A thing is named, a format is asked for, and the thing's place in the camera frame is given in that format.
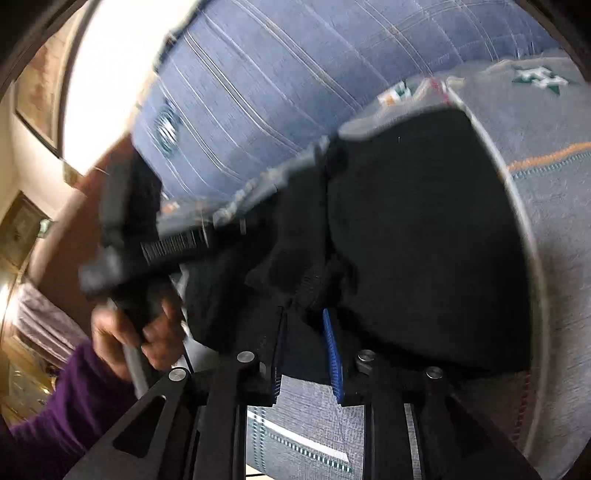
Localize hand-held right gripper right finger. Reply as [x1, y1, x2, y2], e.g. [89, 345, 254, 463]
[321, 308, 542, 480]

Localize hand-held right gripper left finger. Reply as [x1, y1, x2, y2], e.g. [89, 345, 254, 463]
[65, 305, 290, 480]

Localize black pants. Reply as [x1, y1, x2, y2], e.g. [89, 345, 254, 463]
[180, 108, 533, 403]

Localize person's left hand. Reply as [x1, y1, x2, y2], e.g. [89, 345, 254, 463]
[90, 284, 186, 384]

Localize brown headboard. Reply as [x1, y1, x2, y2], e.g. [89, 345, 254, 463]
[27, 138, 139, 335]

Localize pale striped cloth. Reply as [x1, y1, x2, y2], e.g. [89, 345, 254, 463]
[8, 281, 81, 366]

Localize wooden cabinet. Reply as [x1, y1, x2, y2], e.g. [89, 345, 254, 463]
[0, 193, 58, 423]

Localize blue plaid pillow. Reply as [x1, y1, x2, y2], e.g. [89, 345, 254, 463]
[133, 0, 570, 219]

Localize grey patterned bedsheet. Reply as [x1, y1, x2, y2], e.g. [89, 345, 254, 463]
[245, 54, 591, 480]

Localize framed wall picture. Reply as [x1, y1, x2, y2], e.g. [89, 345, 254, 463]
[14, 41, 66, 158]

